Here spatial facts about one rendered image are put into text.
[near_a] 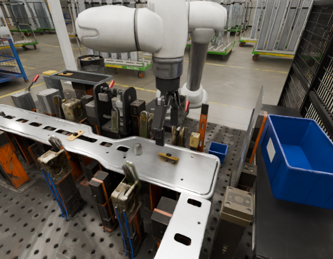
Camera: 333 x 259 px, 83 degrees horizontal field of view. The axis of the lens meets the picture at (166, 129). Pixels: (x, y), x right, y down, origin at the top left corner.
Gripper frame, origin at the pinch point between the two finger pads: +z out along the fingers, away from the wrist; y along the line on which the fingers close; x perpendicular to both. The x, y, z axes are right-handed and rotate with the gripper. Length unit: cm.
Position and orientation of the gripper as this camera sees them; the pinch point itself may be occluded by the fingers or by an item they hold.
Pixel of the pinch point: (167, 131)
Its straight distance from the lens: 67.5
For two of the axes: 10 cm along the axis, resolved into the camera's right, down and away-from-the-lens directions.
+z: 0.0, 8.4, 5.4
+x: 9.3, 2.0, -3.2
